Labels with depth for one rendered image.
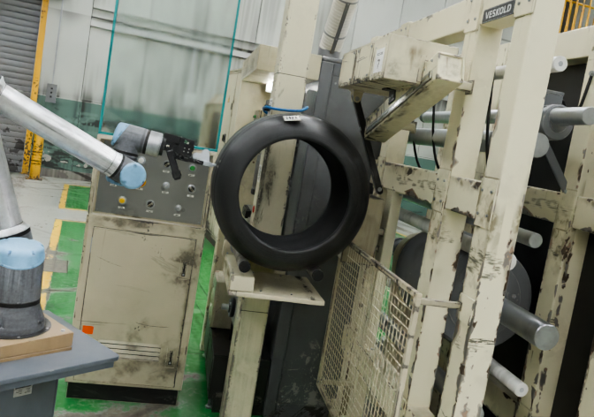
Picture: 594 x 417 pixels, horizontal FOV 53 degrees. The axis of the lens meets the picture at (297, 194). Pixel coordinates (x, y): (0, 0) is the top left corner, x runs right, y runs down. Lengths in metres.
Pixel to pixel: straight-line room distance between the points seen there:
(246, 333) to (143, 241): 0.66
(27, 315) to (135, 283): 0.95
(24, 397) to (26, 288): 0.35
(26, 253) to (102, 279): 0.97
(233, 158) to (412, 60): 0.70
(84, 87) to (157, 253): 8.66
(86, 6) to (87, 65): 1.01
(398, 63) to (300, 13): 0.70
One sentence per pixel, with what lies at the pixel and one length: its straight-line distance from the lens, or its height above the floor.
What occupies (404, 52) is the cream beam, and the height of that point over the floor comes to 1.73.
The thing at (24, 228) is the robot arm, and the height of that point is 0.95.
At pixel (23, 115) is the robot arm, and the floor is 1.33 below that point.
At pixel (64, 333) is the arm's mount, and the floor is 0.66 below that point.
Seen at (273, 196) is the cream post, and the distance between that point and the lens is 2.55.
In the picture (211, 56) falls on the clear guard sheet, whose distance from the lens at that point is 2.87.
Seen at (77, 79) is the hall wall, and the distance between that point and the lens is 11.33.
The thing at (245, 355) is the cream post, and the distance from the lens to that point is 2.72.
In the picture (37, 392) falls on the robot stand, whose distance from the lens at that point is 2.16.
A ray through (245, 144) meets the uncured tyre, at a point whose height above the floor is 1.35.
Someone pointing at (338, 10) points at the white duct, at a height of 2.05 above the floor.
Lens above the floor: 1.40
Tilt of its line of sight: 5 degrees down
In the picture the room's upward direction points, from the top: 9 degrees clockwise
